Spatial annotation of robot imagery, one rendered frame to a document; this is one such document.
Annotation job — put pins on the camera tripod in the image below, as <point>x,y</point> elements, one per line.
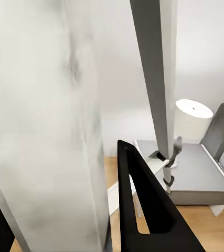
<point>53,190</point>

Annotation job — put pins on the nightstand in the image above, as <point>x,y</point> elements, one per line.
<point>198,178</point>

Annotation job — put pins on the table lamp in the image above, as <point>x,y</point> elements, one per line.
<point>188,126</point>

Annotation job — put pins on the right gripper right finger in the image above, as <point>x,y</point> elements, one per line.
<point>169,232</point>

